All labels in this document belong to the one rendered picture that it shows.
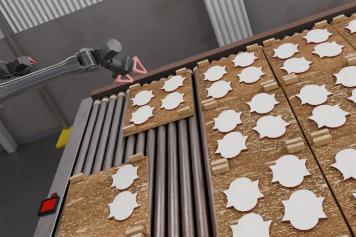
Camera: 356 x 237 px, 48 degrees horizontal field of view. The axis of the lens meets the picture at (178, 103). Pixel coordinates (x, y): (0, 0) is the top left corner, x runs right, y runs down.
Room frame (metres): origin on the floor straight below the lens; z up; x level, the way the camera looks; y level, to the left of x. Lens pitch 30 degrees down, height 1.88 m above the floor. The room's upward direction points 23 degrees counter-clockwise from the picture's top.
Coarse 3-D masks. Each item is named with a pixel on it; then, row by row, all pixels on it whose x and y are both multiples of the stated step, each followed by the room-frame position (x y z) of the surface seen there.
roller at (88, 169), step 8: (104, 96) 2.07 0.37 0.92; (104, 104) 1.98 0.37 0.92; (104, 112) 1.91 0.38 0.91; (104, 120) 1.85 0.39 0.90; (96, 128) 1.76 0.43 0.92; (96, 136) 1.69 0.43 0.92; (96, 144) 1.63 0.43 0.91; (88, 152) 1.58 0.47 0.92; (96, 152) 1.58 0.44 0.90; (88, 160) 1.51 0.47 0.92; (88, 168) 1.46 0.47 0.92
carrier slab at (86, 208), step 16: (144, 160) 1.32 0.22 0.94; (96, 176) 1.35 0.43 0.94; (144, 176) 1.22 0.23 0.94; (80, 192) 1.29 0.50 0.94; (96, 192) 1.25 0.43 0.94; (112, 192) 1.21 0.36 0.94; (144, 192) 1.14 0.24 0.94; (64, 208) 1.24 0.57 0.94; (80, 208) 1.20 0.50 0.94; (96, 208) 1.16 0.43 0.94; (144, 208) 1.05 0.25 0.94; (64, 224) 1.15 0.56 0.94; (80, 224) 1.11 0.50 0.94; (96, 224) 1.08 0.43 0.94; (112, 224) 1.04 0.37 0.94; (128, 224) 1.01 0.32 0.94; (144, 224) 0.98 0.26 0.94
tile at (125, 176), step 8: (120, 168) 1.32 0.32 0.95; (128, 168) 1.30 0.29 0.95; (136, 168) 1.28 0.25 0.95; (112, 176) 1.29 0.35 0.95; (120, 176) 1.27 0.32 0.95; (128, 176) 1.25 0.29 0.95; (136, 176) 1.23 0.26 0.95; (112, 184) 1.24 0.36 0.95; (120, 184) 1.22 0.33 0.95; (128, 184) 1.20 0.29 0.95
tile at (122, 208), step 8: (128, 192) 1.16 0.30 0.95; (120, 200) 1.13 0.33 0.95; (128, 200) 1.12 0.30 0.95; (136, 200) 1.10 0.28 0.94; (112, 208) 1.11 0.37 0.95; (120, 208) 1.09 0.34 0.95; (128, 208) 1.08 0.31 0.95; (136, 208) 1.07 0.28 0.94; (112, 216) 1.07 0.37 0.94; (120, 216) 1.06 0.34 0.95; (128, 216) 1.04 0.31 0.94
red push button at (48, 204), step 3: (54, 198) 1.33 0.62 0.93; (45, 201) 1.34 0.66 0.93; (48, 201) 1.33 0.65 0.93; (51, 201) 1.32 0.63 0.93; (54, 201) 1.32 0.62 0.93; (45, 204) 1.32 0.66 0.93; (48, 204) 1.31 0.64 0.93; (51, 204) 1.30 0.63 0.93; (54, 204) 1.30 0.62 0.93; (42, 207) 1.31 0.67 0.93; (45, 207) 1.30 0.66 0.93; (48, 207) 1.29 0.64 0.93; (51, 207) 1.28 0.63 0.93; (42, 210) 1.29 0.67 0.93; (45, 210) 1.29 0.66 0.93
